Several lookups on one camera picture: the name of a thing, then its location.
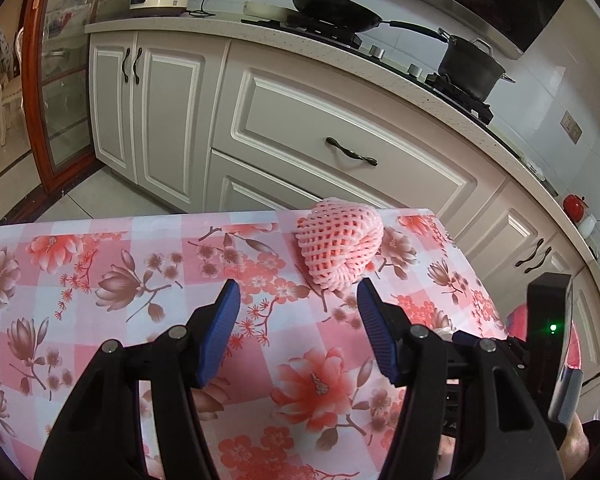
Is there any black cooking pot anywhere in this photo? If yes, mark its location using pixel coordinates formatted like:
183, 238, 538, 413
437, 32, 516, 101

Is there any pink foam fruit net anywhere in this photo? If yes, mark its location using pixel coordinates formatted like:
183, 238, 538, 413
295, 198, 383, 293

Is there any beige wall outlet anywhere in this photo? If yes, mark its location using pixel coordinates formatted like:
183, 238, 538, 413
560, 112, 583, 142

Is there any pink floral tablecloth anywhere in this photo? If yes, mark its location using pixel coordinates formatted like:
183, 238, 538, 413
0, 207, 511, 480

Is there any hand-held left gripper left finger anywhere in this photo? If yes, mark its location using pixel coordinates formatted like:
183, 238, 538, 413
34, 280, 241, 480

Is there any black drawer handle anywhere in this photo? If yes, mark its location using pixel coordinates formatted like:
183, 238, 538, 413
325, 137, 379, 166

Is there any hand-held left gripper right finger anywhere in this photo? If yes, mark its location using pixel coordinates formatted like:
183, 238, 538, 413
357, 280, 566, 480

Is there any pink trash bin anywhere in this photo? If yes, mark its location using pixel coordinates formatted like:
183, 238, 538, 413
504, 305, 586, 368

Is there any black gas stove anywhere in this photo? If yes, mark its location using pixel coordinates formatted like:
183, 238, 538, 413
240, 10, 496, 126

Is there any white kitchen cabinet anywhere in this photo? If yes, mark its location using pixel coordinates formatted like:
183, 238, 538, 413
84, 10, 600, 426

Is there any white cup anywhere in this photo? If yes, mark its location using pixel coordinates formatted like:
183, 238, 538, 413
577, 212, 600, 239

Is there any white chair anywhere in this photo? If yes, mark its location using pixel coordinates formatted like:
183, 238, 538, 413
0, 27, 27, 146

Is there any person's right hand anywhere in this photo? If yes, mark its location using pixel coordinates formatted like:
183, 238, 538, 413
555, 417, 592, 467

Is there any black frying pan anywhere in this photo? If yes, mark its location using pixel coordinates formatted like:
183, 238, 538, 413
290, 0, 449, 46

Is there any wooden glass door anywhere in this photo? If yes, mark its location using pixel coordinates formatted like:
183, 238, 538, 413
20, 0, 106, 196

